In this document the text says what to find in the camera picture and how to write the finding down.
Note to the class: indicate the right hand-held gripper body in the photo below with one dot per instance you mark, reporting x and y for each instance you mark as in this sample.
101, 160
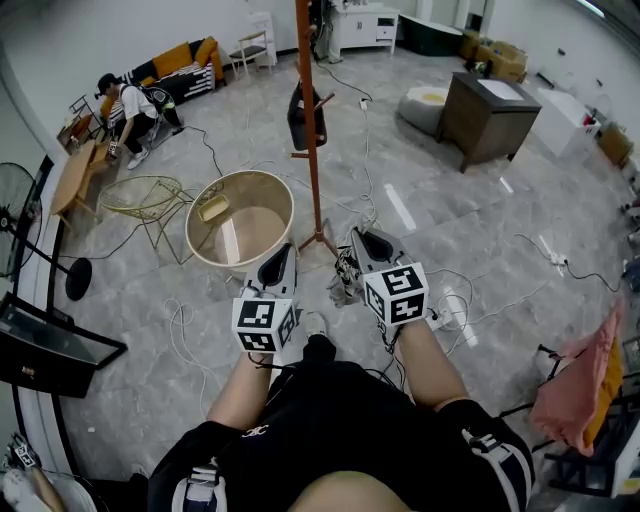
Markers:
400, 295

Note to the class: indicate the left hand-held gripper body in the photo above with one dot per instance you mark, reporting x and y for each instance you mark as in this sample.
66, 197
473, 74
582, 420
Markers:
260, 320

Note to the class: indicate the orange-brown wooden coat rack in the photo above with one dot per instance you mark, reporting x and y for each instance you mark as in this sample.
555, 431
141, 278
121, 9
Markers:
312, 165

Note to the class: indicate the person's right forearm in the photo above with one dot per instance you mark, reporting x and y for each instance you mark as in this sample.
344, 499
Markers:
430, 365

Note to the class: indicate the person's left forearm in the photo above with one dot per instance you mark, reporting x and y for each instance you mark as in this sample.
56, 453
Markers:
240, 395

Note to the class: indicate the white power strip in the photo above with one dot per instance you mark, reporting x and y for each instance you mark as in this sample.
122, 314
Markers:
364, 104
557, 259
440, 319

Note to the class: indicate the person's white shoe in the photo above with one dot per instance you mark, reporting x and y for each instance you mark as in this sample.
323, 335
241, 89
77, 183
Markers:
315, 324

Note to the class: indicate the round beige glass-top table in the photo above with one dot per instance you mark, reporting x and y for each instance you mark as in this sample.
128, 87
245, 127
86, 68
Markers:
250, 240

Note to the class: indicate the yellow tray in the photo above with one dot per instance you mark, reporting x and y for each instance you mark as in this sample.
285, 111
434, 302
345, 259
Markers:
214, 207

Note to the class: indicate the person's black shirt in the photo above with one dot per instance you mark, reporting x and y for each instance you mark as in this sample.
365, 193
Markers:
350, 425

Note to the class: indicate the dark brown cabinet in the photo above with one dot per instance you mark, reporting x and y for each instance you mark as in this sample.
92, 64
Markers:
480, 130

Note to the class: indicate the egg-shaped floor cushion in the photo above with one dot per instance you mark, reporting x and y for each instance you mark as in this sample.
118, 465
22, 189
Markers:
420, 112

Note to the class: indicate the black standing fan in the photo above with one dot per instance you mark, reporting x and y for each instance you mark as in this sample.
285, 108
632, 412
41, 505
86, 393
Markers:
79, 277

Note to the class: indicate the black bag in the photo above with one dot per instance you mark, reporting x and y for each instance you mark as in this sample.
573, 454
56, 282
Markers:
300, 125

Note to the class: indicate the pink cloth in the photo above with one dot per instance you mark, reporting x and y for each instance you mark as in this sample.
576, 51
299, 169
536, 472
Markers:
575, 395

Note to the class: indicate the black glass-top cabinet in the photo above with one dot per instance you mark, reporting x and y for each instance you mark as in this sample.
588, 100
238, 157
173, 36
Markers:
45, 370

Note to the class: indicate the low wooden table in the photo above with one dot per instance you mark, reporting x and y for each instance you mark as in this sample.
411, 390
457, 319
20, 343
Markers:
70, 180

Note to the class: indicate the white box table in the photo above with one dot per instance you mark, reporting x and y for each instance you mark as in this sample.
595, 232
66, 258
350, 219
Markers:
565, 120

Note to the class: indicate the black sofa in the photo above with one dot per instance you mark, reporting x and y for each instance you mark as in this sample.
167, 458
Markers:
190, 82

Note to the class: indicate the cardboard box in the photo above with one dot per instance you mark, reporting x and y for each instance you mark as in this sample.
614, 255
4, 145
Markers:
502, 60

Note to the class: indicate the dark green bench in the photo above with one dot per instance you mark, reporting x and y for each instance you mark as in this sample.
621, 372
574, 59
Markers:
430, 35

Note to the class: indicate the white chair with dark seat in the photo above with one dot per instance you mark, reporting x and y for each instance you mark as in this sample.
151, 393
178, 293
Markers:
250, 50

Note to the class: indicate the white cabinet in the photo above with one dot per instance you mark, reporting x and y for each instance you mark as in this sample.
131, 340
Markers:
360, 27

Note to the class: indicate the large orange cushion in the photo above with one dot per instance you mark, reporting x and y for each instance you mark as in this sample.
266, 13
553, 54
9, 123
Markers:
172, 60

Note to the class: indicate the small orange cushion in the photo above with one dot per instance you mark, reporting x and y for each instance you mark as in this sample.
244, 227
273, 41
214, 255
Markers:
206, 50

